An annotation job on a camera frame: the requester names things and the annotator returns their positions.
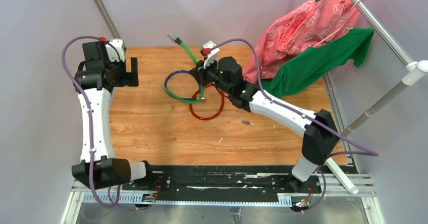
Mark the blue cable lock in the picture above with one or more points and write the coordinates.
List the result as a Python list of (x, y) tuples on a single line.
[(182, 86)]

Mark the silver key with ring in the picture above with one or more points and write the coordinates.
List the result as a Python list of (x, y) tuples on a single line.
[(247, 122)]

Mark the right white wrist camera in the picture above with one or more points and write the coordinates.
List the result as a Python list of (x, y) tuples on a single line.
[(210, 54)]

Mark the pink patterned garment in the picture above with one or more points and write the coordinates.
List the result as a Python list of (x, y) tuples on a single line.
[(298, 30)]

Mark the green cable lock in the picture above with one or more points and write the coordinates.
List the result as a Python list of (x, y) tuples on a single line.
[(185, 62)]

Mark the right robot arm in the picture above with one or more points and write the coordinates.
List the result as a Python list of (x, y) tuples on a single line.
[(317, 129)]

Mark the pink clothes hanger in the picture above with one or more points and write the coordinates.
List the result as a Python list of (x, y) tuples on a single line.
[(333, 33)]

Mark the red cable lock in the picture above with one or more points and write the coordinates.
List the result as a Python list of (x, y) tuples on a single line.
[(210, 107)]

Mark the green t-shirt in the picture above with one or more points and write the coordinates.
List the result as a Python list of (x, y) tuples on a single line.
[(312, 64)]

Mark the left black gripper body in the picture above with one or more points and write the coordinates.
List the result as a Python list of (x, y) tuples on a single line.
[(119, 69)]

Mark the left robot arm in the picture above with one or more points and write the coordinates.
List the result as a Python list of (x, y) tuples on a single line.
[(104, 69)]

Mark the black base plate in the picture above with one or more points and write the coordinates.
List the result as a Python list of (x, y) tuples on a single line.
[(225, 183)]

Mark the metal clothes rack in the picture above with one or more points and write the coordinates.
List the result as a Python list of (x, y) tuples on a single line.
[(383, 103)]

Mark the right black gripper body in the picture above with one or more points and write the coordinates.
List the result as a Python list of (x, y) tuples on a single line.
[(209, 75)]

